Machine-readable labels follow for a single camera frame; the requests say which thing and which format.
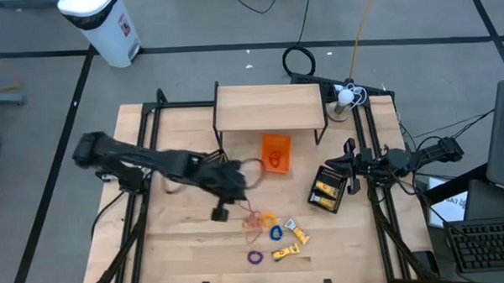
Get wooden shelf riser black frame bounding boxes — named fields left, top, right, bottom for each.
left=210, top=76, right=330, bottom=150

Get purple spiral hair tie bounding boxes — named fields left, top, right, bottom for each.
left=246, top=249, right=265, bottom=266

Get white globe desk lamp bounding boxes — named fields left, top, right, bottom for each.
left=326, top=86, right=357, bottom=123

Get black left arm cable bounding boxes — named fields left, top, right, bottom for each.
left=89, top=190, right=133, bottom=240

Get grey furniture foot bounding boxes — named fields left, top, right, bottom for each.
left=0, top=0, right=60, bottom=11
left=0, top=90, right=27, bottom=107

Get white trash bin black liner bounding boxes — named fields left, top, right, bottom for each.
left=56, top=0, right=144, bottom=71

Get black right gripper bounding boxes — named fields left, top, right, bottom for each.
left=323, top=136, right=384, bottom=197

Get black computer keyboard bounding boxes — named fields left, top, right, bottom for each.
left=443, top=217, right=504, bottom=275

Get black aluminium rig frame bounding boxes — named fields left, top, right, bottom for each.
left=81, top=78, right=441, bottom=283

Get yellow crayon pack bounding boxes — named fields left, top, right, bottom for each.
left=315, top=180, right=339, bottom=198
left=310, top=192, right=337, bottom=211
left=270, top=243, right=302, bottom=263
left=283, top=217, right=312, bottom=246

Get smartphone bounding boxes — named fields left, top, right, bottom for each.
left=411, top=249, right=442, bottom=280

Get orange floor cable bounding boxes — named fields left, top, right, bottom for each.
left=0, top=39, right=24, bottom=95

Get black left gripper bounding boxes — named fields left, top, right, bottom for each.
left=189, top=152, right=251, bottom=223

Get black side desk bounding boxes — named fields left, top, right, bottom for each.
left=420, top=161, right=504, bottom=283

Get blue spiral hair tie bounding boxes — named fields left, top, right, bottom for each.
left=269, top=224, right=285, bottom=243

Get yellow cable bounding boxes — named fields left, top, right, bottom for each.
left=345, top=0, right=381, bottom=82

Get orange plastic mesh basket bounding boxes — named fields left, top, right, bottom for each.
left=259, top=133, right=294, bottom=176

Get coiled black floor cable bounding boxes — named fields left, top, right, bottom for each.
left=279, top=0, right=318, bottom=78

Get thin black floor cable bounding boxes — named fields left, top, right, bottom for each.
left=223, top=0, right=285, bottom=17

